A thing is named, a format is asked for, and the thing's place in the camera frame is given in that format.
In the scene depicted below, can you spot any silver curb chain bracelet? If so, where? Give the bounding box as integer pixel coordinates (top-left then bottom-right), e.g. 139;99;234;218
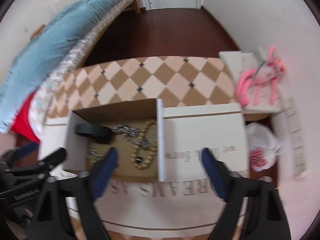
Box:
111;122;142;138

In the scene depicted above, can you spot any thin silver chain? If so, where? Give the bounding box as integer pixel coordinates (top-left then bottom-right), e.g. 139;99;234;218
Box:
86;143;104;163

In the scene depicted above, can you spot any light blue quilt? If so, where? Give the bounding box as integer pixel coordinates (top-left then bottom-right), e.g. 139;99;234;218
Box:
1;0;122;133

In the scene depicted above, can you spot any wooden bead bracelet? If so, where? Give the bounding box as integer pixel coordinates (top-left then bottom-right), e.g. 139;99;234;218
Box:
130;119;158;171

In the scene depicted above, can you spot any pink panther plush toy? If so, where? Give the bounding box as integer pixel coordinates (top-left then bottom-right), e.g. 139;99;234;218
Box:
235;46;286;107

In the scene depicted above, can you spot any white canvas bag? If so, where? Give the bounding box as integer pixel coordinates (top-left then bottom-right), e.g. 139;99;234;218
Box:
219;46;286;114

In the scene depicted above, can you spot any red bed sheet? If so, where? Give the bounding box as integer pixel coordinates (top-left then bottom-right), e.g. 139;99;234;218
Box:
11;91;40;144

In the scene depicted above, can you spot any white cardboard box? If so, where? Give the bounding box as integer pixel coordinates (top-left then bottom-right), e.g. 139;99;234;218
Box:
62;99;164;183

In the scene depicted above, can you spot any white plastic shopping bag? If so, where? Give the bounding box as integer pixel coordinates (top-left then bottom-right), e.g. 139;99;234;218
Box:
245;122;281;172

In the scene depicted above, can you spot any black smart watch band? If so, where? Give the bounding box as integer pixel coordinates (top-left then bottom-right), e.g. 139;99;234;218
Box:
74;124;114;144

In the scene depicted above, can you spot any white power strip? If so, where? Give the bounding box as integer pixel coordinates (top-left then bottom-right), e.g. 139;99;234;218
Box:
283;97;307;181

